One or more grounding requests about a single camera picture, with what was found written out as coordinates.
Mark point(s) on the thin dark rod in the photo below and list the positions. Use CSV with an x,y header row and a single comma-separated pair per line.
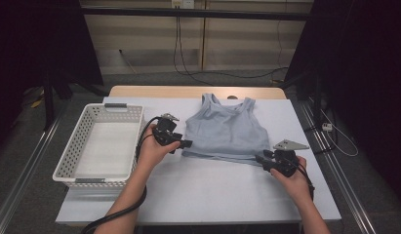
x,y
126,60

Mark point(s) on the white power adaptor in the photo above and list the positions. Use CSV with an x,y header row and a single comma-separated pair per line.
x,y
327,127

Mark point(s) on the grey table grommet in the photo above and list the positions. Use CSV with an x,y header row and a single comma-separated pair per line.
x,y
232,97

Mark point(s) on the white wall socket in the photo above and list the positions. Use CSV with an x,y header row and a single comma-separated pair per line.
x,y
187,4

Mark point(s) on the white table mat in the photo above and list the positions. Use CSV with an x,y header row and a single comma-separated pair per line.
x,y
286,113

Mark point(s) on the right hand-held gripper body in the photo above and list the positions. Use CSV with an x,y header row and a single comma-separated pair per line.
x,y
286,162

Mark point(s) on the aluminium floor rail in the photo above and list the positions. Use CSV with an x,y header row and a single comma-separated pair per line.
x,y
16,195
347,191

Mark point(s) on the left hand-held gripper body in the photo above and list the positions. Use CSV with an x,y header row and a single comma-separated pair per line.
x,y
165,130

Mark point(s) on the white perforated plastic basket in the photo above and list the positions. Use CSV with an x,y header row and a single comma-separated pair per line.
x,y
107,146

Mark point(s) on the person's left hand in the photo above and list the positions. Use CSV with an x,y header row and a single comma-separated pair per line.
x,y
149,152

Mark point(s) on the black metal stand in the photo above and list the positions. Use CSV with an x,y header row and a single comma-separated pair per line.
x,y
317,97
48,107

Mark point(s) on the light blue tank top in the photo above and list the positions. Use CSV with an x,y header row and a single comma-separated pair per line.
x,y
227,133

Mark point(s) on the person's right hand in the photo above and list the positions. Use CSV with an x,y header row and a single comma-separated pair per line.
x,y
295,188

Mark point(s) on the black curtain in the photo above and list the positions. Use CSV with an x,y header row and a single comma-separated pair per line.
x,y
367,65
25,39

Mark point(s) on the yellow tape strip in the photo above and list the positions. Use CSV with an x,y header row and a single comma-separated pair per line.
x,y
36,104

